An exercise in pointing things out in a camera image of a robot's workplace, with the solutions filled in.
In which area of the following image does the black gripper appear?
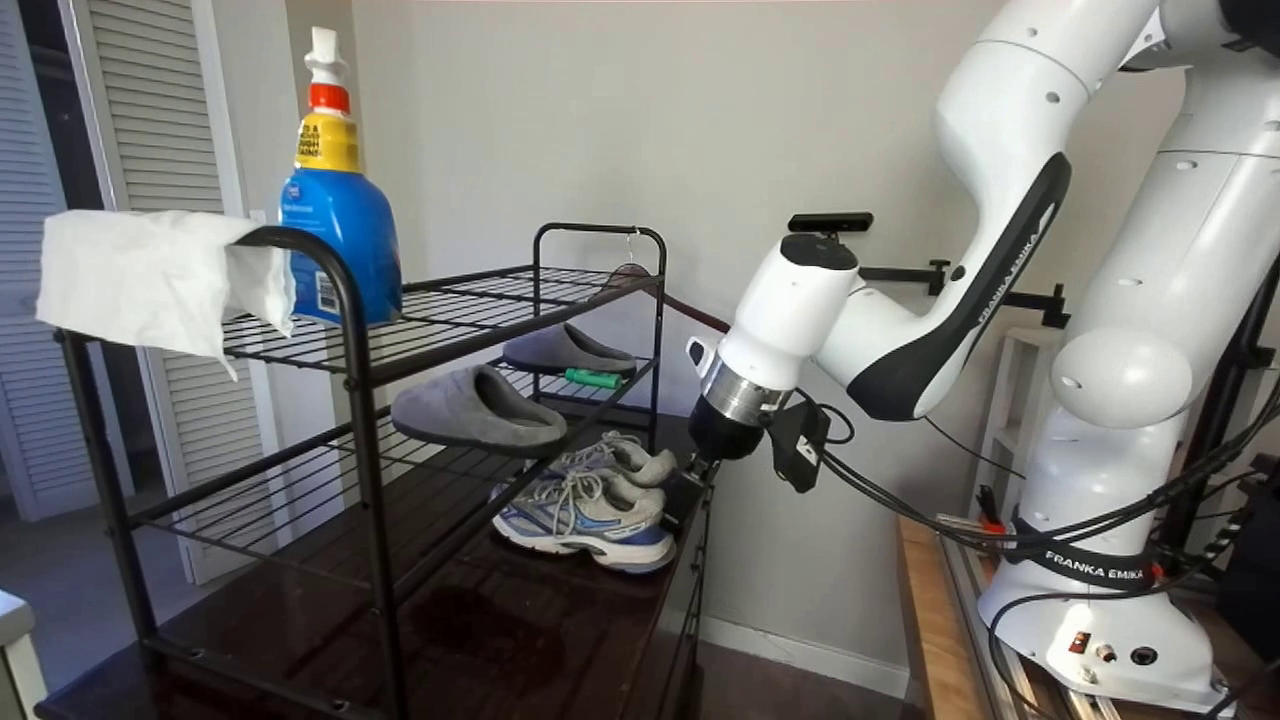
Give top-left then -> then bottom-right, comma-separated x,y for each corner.
685,404 -> 770,470

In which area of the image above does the dark metal shoe rack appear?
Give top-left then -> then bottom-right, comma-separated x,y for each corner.
53,218 -> 674,720

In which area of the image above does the small green item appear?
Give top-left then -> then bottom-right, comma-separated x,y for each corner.
562,364 -> 634,395

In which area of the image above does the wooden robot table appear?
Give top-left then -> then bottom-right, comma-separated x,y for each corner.
892,513 -> 995,720

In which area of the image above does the blue spray bottle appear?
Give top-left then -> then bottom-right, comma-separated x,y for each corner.
275,26 -> 407,333

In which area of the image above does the black equipment case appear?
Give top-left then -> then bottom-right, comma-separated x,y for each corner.
1205,446 -> 1280,633

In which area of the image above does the white folded cloth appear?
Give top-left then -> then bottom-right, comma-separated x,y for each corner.
32,209 -> 302,386

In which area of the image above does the white louvered closet door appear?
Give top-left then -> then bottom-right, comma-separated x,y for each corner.
53,0 -> 291,596

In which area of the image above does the white furniture corner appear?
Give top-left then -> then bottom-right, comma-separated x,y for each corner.
0,591 -> 53,720

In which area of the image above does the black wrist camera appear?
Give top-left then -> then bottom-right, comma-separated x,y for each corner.
763,395 -> 831,495

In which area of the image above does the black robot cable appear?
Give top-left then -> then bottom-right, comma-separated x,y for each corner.
798,392 -> 1280,574

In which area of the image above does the black stereo camera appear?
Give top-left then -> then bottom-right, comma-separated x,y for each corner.
786,209 -> 878,240

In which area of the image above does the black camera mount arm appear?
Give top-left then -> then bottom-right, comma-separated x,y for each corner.
857,258 -> 1073,333

